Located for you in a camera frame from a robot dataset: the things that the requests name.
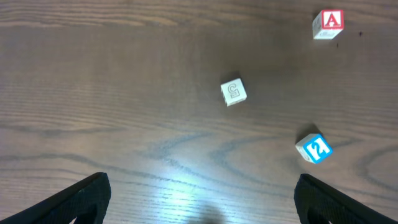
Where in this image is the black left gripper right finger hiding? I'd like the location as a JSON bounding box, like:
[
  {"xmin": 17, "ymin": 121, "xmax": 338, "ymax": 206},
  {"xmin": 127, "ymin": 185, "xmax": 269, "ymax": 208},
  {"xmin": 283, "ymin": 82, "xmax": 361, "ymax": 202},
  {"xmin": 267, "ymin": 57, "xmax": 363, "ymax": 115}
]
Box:
[{"xmin": 294, "ymin": 174, "xmax": 397, "ymax": 224}]

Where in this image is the blue number 2 block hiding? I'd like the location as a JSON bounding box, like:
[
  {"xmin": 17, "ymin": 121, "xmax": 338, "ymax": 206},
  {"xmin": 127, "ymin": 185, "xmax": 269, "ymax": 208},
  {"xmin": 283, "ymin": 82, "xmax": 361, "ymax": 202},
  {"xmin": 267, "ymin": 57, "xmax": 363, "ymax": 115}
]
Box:
[{"xmin": 295, "ymin": 134, "xmax": 333, "ymax": 164}]

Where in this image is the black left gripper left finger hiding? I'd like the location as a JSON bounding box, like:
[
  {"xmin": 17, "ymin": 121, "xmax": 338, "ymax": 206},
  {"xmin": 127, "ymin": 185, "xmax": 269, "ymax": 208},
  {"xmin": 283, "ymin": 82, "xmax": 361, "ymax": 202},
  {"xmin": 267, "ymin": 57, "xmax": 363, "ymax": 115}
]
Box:
[{"xmin": 1, "ymin": 172, "xmax": 111, "ymax": 224}]

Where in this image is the red letter A block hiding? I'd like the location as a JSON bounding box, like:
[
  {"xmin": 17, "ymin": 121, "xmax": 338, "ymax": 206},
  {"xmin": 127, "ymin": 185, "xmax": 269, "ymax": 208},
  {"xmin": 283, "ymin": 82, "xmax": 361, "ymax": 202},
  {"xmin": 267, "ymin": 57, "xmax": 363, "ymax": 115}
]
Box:
[{"xmin": 312, "ymin": 9, "xmax": 345, "ymax": 40}]

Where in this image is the plain wooden number 5 block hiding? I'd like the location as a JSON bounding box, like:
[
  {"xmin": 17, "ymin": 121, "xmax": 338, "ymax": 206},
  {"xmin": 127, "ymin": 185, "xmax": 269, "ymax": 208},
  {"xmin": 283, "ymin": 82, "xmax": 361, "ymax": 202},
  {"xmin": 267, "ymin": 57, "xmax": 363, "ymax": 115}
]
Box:
[{"xmin": 220, "ymin": 78, "xmax": 247, "ymax": 106}]

